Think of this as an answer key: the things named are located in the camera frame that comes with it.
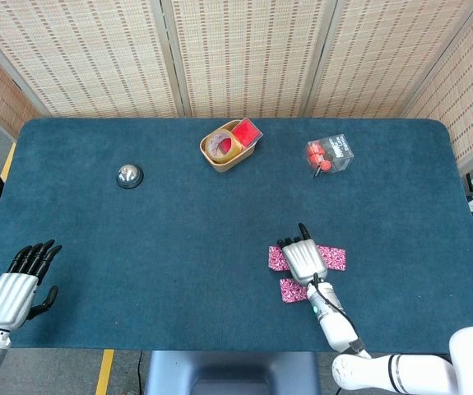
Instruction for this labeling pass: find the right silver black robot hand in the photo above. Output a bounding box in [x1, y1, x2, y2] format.
[276, 222, 329, 287]

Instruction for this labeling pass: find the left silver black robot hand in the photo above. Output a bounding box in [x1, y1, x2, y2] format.
[0, 239, 63, 332]

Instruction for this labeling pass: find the pink patterned card stack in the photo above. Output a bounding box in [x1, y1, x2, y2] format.
[317, 244, 347, 272]

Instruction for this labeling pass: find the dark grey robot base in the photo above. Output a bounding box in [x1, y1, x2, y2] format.
[144, 350, 322, 395]

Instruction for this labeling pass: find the clear plastic cube box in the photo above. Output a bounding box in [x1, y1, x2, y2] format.
[304, 132, 355, 179]

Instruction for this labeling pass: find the beige oval tray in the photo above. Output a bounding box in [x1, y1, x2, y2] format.
[199, 118, 257, 174]

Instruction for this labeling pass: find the blue felt table mat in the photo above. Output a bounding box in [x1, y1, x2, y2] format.
[0, 118, 473, 355]

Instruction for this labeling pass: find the red box in clear case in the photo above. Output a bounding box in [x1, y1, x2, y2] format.
[230, 118, 265, 149]

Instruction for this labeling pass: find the clear packing tape roll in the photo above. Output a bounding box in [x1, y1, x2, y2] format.
[204, 128, 244, 160]

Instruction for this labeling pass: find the silver call bell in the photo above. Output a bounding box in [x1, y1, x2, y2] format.
[116, 163, 145, 190]

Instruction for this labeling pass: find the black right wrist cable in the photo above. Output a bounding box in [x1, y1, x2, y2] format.
[311, 272, 365, 354]

